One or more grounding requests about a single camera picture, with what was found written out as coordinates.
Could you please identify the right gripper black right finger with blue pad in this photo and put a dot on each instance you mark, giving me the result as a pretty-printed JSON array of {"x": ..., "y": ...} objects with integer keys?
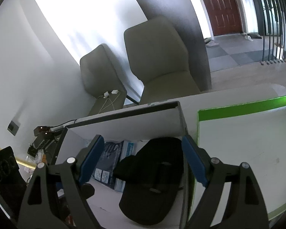
[{"x": 231, "y": 198}]

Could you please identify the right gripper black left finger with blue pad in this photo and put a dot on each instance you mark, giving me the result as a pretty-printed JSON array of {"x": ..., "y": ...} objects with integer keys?
[{"x": 41, "y": 207}]

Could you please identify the black pouch bag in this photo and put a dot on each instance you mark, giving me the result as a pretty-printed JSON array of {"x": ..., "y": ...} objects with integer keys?
[{"x": 152, "y": 179}]

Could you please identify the green white storage box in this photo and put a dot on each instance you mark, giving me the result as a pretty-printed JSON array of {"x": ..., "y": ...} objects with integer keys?
[{"x": 255, "y": 133}]

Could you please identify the blue white booklet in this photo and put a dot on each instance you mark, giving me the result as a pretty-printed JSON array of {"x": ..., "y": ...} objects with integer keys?
[{"x": 112, "y": 154}]

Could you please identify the black white storage box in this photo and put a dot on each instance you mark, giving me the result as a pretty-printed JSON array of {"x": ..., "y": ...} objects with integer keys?
[{"x": 127, "y": 131}]

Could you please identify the white phone charger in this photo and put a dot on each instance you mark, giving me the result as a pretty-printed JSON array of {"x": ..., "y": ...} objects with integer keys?
[{"x": 113, "y": 92}]

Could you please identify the near grey chair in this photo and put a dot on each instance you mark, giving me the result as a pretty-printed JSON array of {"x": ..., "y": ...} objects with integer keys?
[{"x": 99, "y": 75}]

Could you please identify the grey chair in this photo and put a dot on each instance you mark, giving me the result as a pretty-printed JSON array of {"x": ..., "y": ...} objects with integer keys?
[
  {"x": 159, "y": 58},
  {"x": 99, "y": 75}
]

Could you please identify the far grey chair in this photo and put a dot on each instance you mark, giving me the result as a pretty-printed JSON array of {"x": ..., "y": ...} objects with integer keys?
[{"x": 159, "y": 58}]

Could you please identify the dark red door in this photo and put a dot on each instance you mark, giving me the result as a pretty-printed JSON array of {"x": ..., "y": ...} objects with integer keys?
[{"x": 224, "y": 16}]

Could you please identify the black camera on tripod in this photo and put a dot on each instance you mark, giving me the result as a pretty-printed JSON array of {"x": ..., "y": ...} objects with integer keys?
[{"x": 44, "y": 136}]

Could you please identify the grey wall socket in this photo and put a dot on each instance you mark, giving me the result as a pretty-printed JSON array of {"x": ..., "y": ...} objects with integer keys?
[{"x": 13, "y": 128}]

